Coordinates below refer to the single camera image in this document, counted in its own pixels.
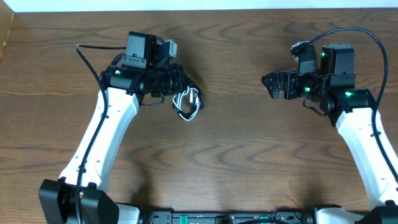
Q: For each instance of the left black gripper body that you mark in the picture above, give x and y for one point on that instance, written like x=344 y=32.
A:
x=166 y=81

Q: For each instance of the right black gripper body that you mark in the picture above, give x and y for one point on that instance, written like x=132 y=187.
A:
x=308 y=85

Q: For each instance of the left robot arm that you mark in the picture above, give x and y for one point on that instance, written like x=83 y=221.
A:
x=145 y=66

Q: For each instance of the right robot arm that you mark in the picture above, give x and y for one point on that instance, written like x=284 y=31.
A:
x=329 y=80

